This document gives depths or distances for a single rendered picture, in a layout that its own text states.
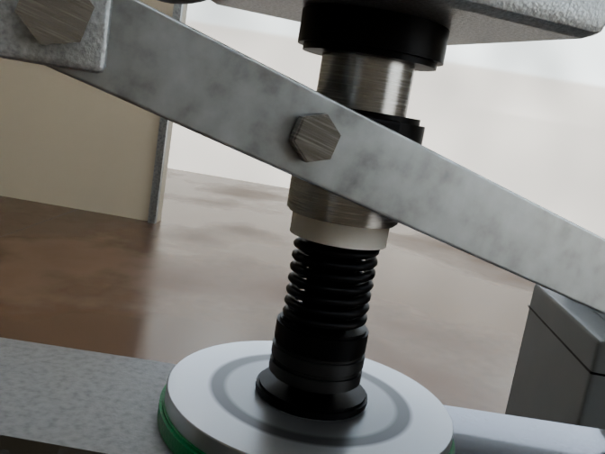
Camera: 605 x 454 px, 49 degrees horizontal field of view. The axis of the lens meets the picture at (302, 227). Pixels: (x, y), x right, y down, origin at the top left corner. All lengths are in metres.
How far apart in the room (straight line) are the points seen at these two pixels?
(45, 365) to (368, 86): 0.34
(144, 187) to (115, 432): 5.02
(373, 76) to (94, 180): 5.21
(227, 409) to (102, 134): 5.13
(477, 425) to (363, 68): 0.31
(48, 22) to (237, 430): 0.27
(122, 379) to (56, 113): 5.17
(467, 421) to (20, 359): 0.37
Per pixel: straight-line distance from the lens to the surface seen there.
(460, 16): 0.41
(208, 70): 0.37
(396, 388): 0.56
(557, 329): 1.42
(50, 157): 5.73
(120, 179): 5.54
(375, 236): 0.45
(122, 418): 0.51
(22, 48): 0.34
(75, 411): 0.52
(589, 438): 0.64
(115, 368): 0.58
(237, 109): 0.38
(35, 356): 0.60
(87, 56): 0.34
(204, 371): 0.53
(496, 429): 0.60
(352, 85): 0.44
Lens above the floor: 1.10
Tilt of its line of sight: 10 degrees down
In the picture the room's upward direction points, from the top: 9 degrees clockwise
